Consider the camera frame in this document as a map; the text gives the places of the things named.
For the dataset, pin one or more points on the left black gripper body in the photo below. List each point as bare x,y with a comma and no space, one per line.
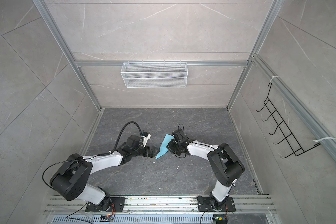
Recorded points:
143,151

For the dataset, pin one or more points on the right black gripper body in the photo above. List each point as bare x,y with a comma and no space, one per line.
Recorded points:
175,147

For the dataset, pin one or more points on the light blue paper sheet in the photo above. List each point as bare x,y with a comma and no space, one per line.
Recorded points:
164,144

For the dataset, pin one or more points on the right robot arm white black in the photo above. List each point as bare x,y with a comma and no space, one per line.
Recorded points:
226,166

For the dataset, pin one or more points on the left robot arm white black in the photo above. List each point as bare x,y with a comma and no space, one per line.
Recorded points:
71,179

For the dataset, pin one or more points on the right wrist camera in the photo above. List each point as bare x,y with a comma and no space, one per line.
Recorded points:
179,135

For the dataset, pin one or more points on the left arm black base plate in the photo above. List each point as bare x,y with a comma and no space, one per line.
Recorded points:
109,204

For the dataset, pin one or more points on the aluminium mounting rail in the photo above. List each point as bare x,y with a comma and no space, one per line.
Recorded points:
243,204

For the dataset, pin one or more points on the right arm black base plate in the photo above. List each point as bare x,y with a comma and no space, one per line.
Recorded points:
211,204

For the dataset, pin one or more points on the white wire mesh basket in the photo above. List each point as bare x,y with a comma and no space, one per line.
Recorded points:
154,75

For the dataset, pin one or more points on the black wire hook rack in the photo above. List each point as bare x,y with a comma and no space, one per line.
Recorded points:
295,148

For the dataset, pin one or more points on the white cable tie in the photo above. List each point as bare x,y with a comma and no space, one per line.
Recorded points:
323,139

